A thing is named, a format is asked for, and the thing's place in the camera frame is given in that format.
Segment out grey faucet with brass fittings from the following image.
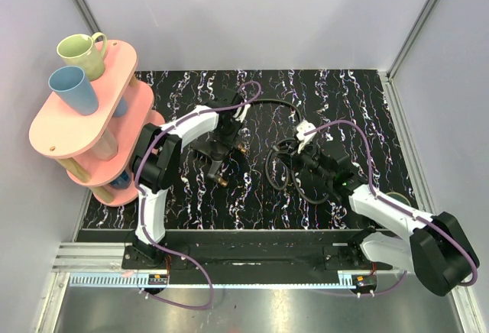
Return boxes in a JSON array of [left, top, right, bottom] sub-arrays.
[[190, 139, 248, 187]]

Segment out black corrugated metal hose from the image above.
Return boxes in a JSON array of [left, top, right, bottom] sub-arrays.
[[250, 98, 337, 206]]

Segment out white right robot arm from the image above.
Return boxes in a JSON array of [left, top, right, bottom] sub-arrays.
[[293, 149, 480, 296]]

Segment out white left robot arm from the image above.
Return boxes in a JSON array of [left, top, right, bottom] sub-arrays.
[[125, 92, 249, 269]]

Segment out black marble pattern mat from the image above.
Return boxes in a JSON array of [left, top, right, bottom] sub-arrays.
[[82, 69, 421, 231]]

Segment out teal ceramic mug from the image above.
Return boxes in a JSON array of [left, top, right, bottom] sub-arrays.
[[386, 192, 411, 206]]

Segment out blue plastic cup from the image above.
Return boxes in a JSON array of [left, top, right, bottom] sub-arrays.
[[48, 66, 99, 115], [112, 97, 128, 118]]

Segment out pink two-tier wooden shelf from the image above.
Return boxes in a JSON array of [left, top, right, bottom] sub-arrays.
[[29, 40, 164, 207]]

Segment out green ceramic mug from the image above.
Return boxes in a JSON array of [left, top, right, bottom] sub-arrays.
[[57, 32, 108, 81]]

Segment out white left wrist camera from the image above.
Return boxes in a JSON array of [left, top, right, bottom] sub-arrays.
[[233, 104, 251, 123]]

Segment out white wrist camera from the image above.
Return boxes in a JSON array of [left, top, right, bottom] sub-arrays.
[[233, 104, 251, 123], [294, 119, 316, 154]]

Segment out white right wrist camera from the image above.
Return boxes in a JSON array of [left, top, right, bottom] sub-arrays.
[[294, 119, 316, 154]]

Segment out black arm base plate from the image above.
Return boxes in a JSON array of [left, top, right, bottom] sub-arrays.
[[123, 242, 390, 270]]

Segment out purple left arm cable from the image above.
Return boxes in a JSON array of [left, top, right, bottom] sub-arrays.
[[131, 80, 263, 311]]

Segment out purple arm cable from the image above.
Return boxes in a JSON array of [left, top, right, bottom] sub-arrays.
[[303, 119, 479, 299], [131, 80, 263, 311]]

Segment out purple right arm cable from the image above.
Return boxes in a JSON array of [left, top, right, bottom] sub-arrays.
[[303, 119, 479, 299]]

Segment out aluminium frame rail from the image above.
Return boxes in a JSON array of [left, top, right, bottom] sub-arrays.
[[53, 243, 402, 289]]

